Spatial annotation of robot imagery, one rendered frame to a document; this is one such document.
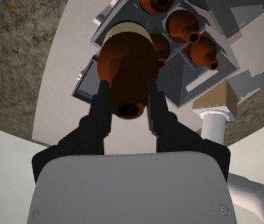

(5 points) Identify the dark grey crate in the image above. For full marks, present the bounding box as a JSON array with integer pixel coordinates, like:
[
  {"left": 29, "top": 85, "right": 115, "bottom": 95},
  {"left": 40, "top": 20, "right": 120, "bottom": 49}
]
[{"left": 90, "top": 0, "right": 240, "bottom": 109}]

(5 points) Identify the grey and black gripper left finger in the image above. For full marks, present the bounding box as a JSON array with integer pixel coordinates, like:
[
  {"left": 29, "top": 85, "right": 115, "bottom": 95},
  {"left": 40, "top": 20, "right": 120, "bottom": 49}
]
[{"left": 32, "top": 80, "right": 113, "bottom": 185}]

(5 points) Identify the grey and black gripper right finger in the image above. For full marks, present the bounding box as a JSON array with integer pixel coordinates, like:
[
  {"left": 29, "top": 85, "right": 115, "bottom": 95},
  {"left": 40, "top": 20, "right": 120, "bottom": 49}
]
[{"left": 146, "top": 78, "right": 231, "bottom": 183}]

